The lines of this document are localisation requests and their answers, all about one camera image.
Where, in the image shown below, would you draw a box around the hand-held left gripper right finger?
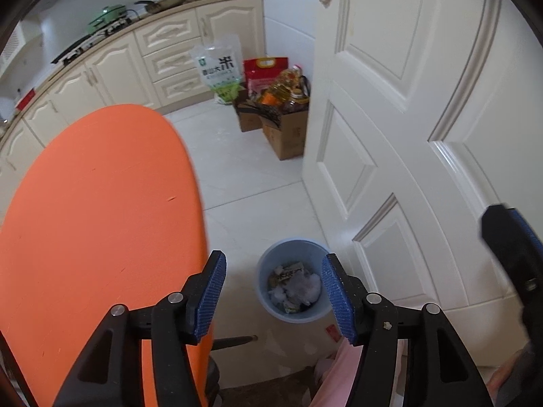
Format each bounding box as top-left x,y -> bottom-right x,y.
321,253 -> 495,407

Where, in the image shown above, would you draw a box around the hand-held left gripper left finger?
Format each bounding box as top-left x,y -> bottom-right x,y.
53,250 -> 227,407

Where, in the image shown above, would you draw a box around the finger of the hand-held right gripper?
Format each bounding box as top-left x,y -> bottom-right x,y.
481,203 -> 543,342

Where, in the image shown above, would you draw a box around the white-stuffed clear plastic bag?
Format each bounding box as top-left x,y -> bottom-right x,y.
282,273 -> 322,304

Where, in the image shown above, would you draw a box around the blue plastic trash bin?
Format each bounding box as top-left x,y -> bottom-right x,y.
256,238 -> 336,324

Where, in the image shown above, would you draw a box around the brown snack packet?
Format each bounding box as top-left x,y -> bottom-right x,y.
271,262 -> 307,284

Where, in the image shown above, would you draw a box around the person's right forearm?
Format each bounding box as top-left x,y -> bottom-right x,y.
486,341 -> 543,407

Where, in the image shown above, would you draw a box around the dark table leg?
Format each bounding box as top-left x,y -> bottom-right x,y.
211,334 -> 259,352

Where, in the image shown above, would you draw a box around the person's pink clothing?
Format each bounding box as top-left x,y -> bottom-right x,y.
312,339 -> 410,407

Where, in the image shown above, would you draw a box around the large cardboard box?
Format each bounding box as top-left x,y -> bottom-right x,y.
261,104 -> 310,162

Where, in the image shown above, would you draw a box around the small cardboard box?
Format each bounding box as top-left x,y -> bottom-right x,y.
235,92 -> 267,133

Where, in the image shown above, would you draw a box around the white panel door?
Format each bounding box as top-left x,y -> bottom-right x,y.
300,0 -> 543,342

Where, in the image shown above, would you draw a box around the cooking oil bottles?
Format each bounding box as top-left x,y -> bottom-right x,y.
260,64 -> 312,115

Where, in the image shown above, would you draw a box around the white rice bag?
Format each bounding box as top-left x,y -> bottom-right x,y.
189,35 -> 246,106

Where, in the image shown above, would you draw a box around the red gift bag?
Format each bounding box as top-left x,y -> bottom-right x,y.
243,56 -> 290,99

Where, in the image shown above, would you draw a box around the cream kitchen cabinets with countertop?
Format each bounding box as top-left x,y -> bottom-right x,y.
0,0 -> 266,187

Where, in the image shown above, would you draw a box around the black gas stove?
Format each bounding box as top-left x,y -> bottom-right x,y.
50,17 -> 134,67

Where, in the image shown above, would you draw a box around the green electric pot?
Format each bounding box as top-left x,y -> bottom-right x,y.
87,4 -> 129,34

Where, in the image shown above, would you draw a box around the cream upper cabinets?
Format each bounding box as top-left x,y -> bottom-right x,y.
0,21 -> 23,77

